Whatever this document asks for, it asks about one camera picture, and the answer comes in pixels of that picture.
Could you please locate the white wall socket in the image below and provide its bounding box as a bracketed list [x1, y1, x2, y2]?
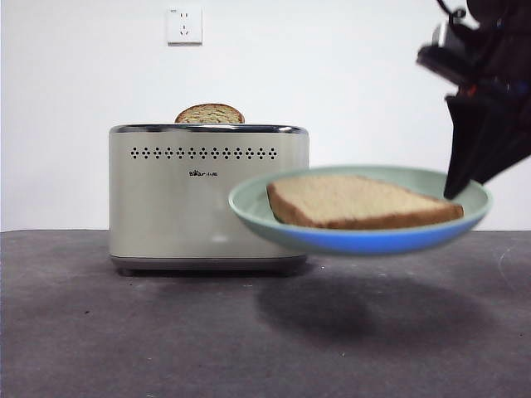
[167, 6, 204, 46]

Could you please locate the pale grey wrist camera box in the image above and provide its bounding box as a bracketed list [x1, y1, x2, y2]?
[416, 20, 478, 86]

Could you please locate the cream two-slot toaster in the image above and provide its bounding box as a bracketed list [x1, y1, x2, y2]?
[108, 123, 311, 278]

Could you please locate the pale green round plate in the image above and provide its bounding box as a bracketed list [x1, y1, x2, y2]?
[227, 164, 494, 256]

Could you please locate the light square bread slice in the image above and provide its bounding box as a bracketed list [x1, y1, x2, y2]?
[265, 174, 465, 231]

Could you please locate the seeded dark-crust bread slice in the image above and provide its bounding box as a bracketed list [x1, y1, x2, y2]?
[173, 103, 246, 125]

